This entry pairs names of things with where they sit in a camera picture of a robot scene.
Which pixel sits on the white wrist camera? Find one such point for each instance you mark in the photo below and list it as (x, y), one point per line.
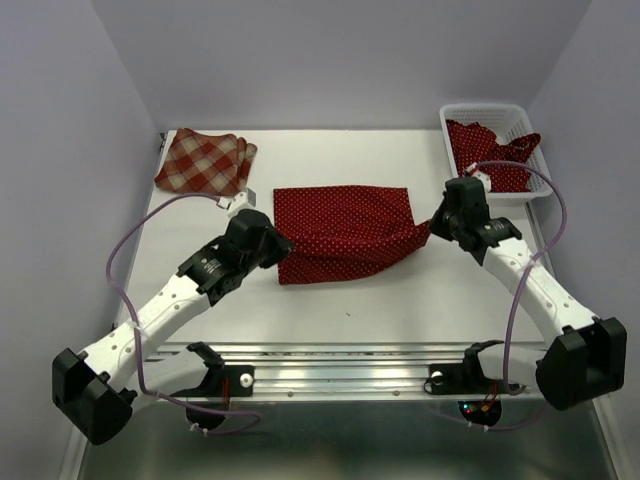
(246, 199)
(480, 175)

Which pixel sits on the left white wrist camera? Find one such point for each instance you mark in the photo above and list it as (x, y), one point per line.
(246, 199)

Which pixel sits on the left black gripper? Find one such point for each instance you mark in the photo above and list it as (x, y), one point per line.
(281, 248)

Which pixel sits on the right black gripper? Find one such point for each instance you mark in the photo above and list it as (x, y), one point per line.
(436, 225)

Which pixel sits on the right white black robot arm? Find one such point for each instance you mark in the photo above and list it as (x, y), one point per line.
(584, 355)

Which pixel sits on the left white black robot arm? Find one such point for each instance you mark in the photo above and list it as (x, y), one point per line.
(100, 388)

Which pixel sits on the white perforated plastic basket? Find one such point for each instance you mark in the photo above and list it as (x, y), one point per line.
(497, 140)

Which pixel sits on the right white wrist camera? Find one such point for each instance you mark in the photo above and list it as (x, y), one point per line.
(480, 175)

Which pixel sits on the red white polka-dot skirt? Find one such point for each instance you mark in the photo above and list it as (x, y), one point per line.
(345, 233)

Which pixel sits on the aluminium mounting rail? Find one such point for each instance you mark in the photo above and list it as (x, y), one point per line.
(318, 372)

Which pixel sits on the red beige plaid skirt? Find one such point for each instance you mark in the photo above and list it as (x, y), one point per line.
(215, 165)

